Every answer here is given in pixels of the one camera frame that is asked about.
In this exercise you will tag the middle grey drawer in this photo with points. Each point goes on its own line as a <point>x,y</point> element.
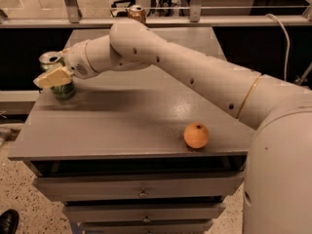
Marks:
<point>144,212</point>

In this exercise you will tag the top grey drawer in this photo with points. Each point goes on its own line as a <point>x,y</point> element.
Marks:
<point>124,187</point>

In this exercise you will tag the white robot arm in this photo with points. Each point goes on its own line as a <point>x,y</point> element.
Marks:
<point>278,177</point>

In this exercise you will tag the green soda can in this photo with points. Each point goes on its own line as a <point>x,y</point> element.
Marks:
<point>54,59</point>

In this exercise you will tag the grey drawer cabinet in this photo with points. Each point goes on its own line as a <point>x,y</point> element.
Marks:
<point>129,123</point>

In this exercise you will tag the black shoe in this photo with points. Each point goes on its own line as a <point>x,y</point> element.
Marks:
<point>9,221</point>

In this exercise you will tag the orange fruit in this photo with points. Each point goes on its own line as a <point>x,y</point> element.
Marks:
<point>196,135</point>

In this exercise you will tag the orange soda can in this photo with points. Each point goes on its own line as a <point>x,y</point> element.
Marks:
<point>136,12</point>

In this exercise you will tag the metal railing frame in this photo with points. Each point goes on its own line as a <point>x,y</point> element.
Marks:
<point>154,13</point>

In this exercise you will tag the black office chair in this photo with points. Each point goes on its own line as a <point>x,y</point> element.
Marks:
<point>119,8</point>

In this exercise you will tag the bottom grey drawer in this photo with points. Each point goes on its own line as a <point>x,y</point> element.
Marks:
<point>197,226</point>

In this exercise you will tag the grey drawer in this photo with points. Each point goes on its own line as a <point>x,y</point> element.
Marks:
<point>124,187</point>
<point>144,212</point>
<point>197,226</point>

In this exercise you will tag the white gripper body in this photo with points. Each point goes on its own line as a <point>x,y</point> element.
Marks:
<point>76,58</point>

